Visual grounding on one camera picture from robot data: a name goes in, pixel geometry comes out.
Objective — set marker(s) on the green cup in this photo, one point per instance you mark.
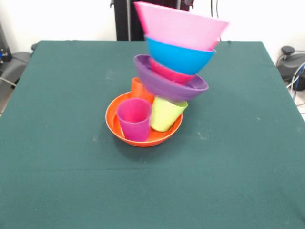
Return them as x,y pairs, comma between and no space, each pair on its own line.
164,114

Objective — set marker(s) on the purple cup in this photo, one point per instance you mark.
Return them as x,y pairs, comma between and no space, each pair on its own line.
134,121

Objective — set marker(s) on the orange cup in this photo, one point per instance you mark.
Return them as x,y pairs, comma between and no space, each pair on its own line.
139,90

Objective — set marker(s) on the purple bowl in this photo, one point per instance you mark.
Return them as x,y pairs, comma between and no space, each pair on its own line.
166,89

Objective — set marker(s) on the orange bowl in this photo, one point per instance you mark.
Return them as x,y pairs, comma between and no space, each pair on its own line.
112,119

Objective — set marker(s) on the small magenta bowl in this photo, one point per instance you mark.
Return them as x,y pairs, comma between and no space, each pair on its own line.
171,74

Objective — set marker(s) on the large blue bowl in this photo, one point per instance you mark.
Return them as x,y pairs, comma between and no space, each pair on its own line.
181,59

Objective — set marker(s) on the large pink bowl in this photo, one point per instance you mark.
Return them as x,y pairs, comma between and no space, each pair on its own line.
181,28

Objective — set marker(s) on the dark green table cloth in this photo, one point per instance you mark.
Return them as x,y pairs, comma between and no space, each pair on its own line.
166,186

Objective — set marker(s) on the black stand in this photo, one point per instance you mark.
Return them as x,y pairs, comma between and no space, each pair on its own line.
3,47

